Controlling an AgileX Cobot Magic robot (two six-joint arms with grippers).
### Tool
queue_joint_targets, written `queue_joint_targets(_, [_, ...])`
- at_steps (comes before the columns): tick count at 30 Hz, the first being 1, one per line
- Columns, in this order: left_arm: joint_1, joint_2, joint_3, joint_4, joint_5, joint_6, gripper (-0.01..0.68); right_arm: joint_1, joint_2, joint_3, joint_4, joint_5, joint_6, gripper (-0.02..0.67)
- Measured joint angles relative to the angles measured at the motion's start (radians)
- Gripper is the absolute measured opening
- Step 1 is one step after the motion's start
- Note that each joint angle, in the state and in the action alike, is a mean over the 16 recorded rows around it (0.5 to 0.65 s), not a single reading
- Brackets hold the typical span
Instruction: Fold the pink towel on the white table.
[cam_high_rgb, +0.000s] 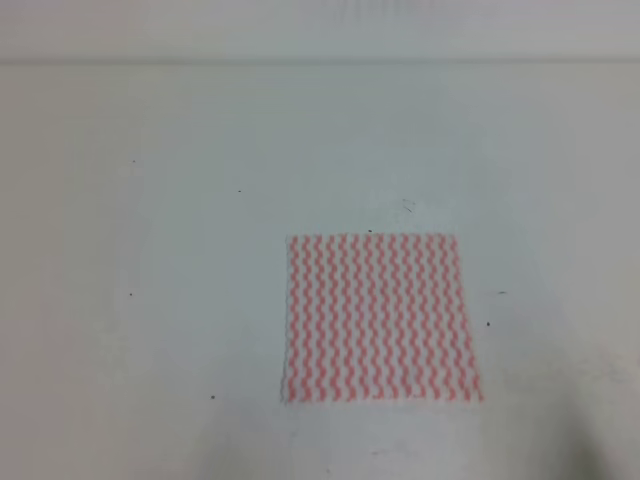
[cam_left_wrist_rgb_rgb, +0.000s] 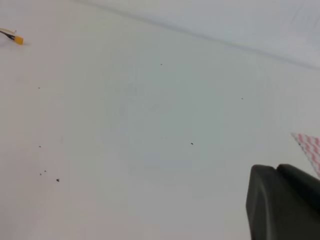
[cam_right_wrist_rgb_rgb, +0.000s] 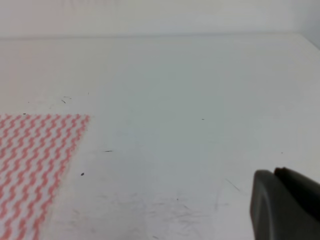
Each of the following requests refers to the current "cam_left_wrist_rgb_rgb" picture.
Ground pink white wavy-striped towel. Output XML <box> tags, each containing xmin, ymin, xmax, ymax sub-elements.
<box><xmin>291</xmin><ymin>133</ymin><xmax>320</xmax><ymax>178</ymax></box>

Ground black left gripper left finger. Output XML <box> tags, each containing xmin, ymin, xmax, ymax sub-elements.
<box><xmin>246</xmin><ymin>165</ymin><xmax>320</xmax><ymax>240</ymax></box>

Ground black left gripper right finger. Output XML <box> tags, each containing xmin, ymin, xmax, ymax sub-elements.
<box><xmin>276</xmin><ymin>164</ymin><xmax>320</xmax><ymax>213</ymax></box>

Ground yellow connector with wires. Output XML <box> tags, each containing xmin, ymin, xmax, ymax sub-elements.
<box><xmin>0</xmin><ymin>28</ymin><xmax>24</xmax><ymax>45</ymax></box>

